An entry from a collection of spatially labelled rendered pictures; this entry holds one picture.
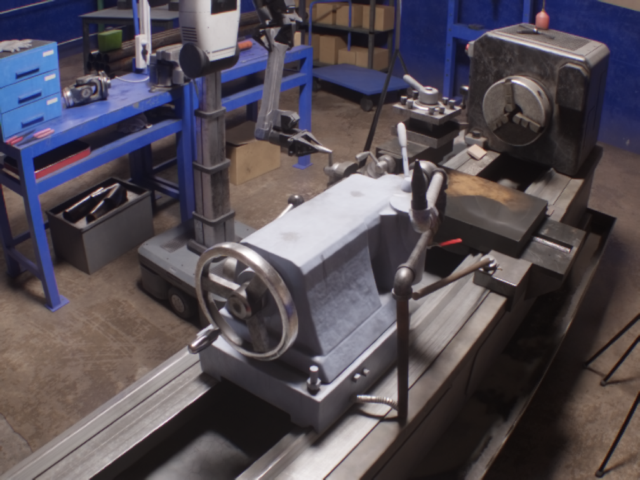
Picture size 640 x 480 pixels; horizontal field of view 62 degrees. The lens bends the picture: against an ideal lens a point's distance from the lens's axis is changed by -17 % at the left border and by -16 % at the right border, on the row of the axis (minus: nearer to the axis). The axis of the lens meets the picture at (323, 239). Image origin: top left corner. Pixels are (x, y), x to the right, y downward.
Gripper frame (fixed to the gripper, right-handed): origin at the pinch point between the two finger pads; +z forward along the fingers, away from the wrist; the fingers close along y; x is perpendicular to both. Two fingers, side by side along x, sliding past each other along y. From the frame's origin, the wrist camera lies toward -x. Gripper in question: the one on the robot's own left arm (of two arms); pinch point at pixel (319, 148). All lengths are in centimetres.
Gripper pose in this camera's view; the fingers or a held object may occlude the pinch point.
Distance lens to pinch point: 210.5
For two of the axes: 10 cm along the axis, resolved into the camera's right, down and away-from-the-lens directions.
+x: 0.2, 8.3, 5.6
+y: 5.8, -4.7, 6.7
